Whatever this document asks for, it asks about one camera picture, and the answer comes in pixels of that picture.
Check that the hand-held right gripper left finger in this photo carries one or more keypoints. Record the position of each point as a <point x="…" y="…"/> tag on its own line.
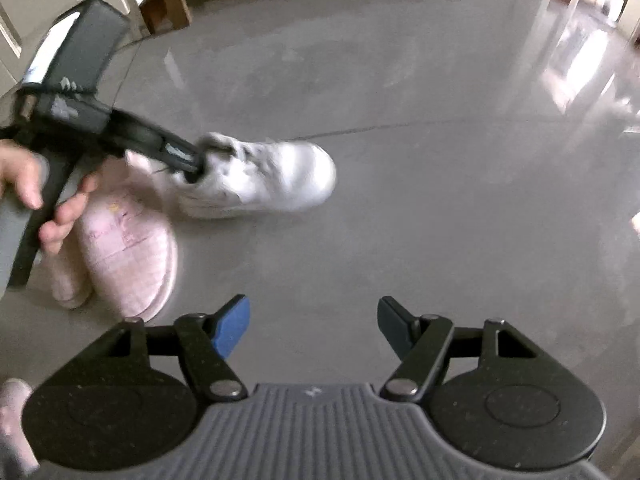
<point x="235" y="327"/>

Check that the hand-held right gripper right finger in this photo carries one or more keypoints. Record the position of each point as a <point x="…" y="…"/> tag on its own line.
<point x="395" y="330"/>

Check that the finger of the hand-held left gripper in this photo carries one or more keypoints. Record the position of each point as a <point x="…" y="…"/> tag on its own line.
<point x="180" y="152"/>

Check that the small white sneaker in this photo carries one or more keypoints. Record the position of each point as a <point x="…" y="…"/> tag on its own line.
<point x="280" y="175"/>

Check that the pink slipper with patch print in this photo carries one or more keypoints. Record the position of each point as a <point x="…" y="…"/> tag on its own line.
<point x="135" y="260"/>

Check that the pink slipper with bear print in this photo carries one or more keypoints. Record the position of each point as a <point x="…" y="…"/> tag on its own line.
<point x="67" y="285"/>

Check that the person's left hand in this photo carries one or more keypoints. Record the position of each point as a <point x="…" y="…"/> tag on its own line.
<point x="20" y="170"/>

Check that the white panelled door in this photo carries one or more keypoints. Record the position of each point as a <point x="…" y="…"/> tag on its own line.
<point x="30" y="10"/>

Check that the pink cloth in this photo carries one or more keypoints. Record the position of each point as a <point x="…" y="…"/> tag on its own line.
<point x="12" y="420"/>

